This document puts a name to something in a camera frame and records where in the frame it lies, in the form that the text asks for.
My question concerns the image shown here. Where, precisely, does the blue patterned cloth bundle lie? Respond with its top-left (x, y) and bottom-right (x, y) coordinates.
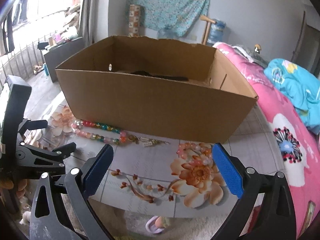
top-left (264, 59), bottom-right (319, 135)

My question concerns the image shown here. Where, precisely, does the silver chain earring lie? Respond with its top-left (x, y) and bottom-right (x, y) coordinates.
top-left (138, 137), bottom-right (170, 147)

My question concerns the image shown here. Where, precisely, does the grey curtain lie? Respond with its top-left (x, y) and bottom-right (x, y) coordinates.
top-left (79, 0), bottom-right (98, 47)

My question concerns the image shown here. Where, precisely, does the pink floral blanket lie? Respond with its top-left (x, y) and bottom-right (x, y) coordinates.
top-left (214, 42), bottom-right (319, 236)

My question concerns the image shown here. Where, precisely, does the teal floral hanging cloth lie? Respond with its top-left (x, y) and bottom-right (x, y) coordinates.
top-left (127, 0), bottom-right (210, 37)

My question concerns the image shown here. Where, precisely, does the floral tablecloth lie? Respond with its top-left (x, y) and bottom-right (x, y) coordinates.
top-left (26, 93), bottom-right (285, 218)

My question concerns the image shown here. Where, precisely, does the dark side cabinet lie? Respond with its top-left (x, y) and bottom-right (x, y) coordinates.
top-left (44, 37), bottom-right (85, 83)

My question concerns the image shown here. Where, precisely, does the glass jar gold lid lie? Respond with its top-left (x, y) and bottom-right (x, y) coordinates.
top-left (254, 44), bottom-right (261, 54)

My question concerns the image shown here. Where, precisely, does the checkered patterned column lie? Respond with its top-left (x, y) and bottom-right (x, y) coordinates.
top-left (128, 4), bottom-right (140, 37)

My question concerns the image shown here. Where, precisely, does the colourful bead necklace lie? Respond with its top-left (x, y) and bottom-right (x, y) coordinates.
top-left (71, 119), bottom-right (139, 145)

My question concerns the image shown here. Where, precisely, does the brown cardboard box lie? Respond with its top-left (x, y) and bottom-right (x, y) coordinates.
top-left (56, 36), bottom-right (258, 143)

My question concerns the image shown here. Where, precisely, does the purple slipper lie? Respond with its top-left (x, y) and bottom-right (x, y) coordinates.
top-left (145, 216), bottom-right (170, 235)

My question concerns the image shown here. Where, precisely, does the blue water jug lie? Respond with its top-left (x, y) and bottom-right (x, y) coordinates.
top-left (207, 20), bottom-right (226, 45)

